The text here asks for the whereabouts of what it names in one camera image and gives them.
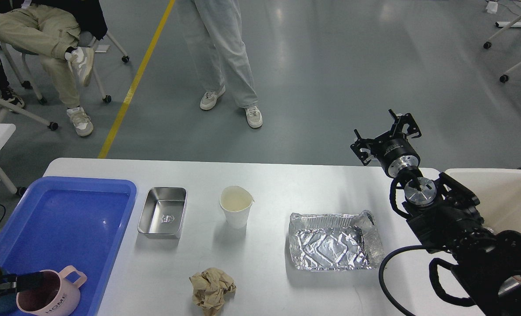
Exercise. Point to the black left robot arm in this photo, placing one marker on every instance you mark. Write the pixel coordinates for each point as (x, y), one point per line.
(11, 284)

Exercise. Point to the crumpled brown paper ball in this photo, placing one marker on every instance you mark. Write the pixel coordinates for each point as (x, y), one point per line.
(209, 289)

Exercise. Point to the standing person grey jeans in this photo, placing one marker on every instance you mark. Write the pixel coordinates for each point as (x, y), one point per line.
(213, 33)

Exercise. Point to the seated person khaki trousers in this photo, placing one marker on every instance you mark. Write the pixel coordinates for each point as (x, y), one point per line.
(51, 29)

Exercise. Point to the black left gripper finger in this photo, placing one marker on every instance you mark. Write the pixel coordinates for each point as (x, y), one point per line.
(13, 283)

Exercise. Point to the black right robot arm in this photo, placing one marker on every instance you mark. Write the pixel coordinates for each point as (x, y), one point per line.
(443, 215)

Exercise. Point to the pink mug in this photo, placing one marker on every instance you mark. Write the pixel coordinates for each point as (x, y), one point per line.
(53, 294)

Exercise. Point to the stainless steel rectangular container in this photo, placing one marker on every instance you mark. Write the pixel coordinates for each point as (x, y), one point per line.
(163, 213)

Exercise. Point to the white plastic bin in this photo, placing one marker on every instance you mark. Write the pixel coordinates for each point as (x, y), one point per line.
(499, 192)

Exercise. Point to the white paper cup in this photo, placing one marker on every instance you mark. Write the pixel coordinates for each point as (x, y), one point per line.
(236, 203)

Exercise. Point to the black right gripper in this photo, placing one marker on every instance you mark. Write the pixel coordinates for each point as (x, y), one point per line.
(395, 154)

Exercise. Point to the blue plastic tray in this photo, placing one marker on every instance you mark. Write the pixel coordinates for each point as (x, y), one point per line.
(63, 221)

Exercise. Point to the crumpled foil in bin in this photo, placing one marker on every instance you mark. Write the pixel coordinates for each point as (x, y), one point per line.
(490, 230)

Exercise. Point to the aluminium foil tray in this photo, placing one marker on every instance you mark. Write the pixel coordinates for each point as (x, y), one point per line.
(334, 242)

